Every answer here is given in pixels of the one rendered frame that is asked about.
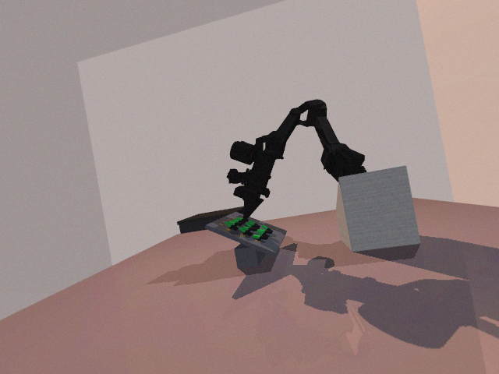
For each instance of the grey switch panel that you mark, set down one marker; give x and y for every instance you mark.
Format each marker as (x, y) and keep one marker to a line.
(256, 238)

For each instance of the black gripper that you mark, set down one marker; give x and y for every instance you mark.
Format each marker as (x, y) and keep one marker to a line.
(250, 193)

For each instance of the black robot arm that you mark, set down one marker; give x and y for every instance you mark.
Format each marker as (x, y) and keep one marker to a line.
(337, 158)

